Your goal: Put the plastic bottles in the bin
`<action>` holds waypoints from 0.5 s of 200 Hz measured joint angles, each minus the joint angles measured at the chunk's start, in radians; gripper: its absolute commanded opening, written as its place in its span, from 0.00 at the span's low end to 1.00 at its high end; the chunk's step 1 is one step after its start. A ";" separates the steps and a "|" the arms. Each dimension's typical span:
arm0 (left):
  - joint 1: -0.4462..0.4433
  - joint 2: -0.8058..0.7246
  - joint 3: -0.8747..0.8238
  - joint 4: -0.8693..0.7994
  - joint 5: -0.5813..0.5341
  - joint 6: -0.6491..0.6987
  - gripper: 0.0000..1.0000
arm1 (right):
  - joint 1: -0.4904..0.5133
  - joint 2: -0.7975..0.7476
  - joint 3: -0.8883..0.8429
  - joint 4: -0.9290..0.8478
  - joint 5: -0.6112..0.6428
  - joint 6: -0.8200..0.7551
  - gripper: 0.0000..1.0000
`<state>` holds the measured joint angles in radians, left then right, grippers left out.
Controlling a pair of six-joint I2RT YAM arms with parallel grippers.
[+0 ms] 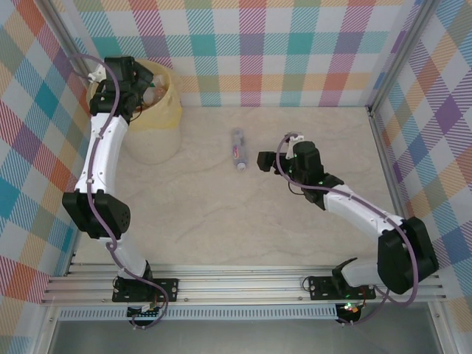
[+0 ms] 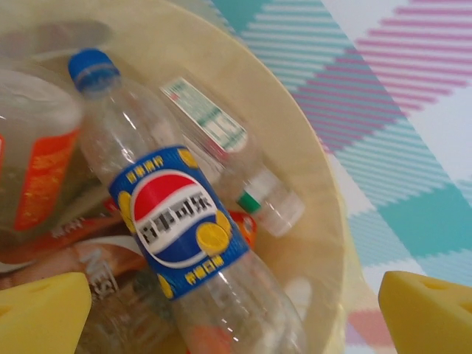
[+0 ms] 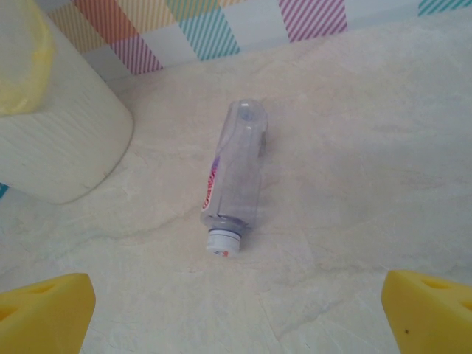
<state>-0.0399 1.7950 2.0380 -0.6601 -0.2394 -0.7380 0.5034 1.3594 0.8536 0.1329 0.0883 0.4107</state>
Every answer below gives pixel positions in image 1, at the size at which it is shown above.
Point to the water bottle blue label white cap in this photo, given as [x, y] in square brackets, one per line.
[149, 98]

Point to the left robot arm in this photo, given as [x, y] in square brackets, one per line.
[103, 155]

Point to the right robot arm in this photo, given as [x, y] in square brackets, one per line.
[354, 208]

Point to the cream round bin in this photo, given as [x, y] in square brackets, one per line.
[155, 140]

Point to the clear purple-tinted ribbed bottle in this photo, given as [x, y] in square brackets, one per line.
[237, 147]

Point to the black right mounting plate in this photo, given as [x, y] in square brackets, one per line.
[321, 287]

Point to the black mounting plate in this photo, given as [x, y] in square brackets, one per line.
[321, 287]
[167, 289]

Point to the black right electronics board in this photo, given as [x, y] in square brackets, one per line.
[350, 311]

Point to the black electronics board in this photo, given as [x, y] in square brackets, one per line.
[350, 311]
[144, 313]

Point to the grey metal panel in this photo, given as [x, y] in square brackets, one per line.
[239, 337]

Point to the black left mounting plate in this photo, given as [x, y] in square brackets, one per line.
[167, 289]

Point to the black left electronics board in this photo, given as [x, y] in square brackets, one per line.
[144, 313]

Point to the aluminium left corner post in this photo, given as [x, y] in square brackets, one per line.
[70, 44]

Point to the aluminium corner post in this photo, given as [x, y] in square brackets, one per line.
[397, 55]
[70, 44]

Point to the aluminium right side rail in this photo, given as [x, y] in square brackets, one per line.
[389, 166]

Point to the aluminium right corner post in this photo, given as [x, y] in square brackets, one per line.
[397, 55]

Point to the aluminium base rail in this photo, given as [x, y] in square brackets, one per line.
[239, 287]

